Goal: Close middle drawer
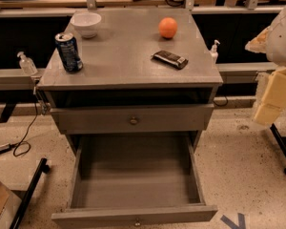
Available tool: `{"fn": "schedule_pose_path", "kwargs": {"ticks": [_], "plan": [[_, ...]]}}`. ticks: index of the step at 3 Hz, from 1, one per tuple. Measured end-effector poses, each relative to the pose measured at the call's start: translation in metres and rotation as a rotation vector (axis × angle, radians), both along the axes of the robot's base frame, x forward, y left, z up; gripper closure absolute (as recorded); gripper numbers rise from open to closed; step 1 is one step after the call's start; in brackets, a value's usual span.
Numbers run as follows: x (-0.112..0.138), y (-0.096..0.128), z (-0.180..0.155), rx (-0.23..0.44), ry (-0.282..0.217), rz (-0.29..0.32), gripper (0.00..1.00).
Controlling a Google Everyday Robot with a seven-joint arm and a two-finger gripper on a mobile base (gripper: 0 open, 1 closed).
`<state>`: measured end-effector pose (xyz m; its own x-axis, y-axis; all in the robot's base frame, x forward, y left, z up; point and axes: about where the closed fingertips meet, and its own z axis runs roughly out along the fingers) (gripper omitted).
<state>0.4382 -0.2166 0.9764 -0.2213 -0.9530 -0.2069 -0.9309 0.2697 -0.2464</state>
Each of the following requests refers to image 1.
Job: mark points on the grey drawer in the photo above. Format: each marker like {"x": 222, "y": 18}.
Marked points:
{"x": 134, "y": 180}
{"x": 132, "y": 119}

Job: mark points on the black metal stand leg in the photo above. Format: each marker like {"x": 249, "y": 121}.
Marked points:
{"x": 42, "y": 168}

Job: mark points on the yellow foam-covered gripper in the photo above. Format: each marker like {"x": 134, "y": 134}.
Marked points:
{"x": 282, "y": 41}

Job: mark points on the white ceramic bowl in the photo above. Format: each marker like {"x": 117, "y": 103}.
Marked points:
{"x": 86, "y": 23}

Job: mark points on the orange fruit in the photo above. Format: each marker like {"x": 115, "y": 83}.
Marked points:
{"x": 167, "y": 27}

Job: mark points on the blue soda can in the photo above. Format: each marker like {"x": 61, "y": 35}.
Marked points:
{"x": 66, "y": 45}

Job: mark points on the clear sanitizer bottle left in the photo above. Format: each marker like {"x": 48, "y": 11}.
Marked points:
{"x": 26, "y": 64}

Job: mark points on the cardboard box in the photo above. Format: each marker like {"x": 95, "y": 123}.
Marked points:
{"x": 9, "y": 204}

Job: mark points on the grey wooden drawer cabinet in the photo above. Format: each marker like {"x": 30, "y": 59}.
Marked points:
{"x": 118, "y": 69}

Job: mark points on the black power adapter with cable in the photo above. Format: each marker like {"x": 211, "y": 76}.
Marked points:
{"x": 22, "y": 146}

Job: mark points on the white pump bottle right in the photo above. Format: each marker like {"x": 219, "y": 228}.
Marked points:
{"x": 213, "y": 50}

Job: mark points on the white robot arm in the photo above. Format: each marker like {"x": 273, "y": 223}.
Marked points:
{"x": 272, "y": 42}

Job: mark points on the grey top drawer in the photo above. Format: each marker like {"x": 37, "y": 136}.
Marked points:
{"x": 132, "y": 119}

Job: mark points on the black snack bar wrapper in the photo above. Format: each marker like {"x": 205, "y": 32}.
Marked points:
{"x": 171, "y": 59}

